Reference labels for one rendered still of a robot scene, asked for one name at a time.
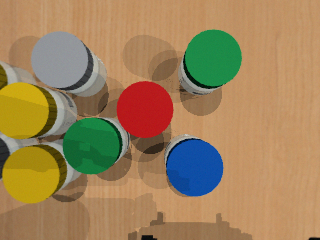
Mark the white bottle with blue cap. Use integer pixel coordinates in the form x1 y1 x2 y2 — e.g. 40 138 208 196
164 134 224 197

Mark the red bottle cap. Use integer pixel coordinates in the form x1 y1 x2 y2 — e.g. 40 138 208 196
117 81 174 138

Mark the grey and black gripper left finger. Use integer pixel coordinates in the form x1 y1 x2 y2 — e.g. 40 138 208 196
141 235 157 240

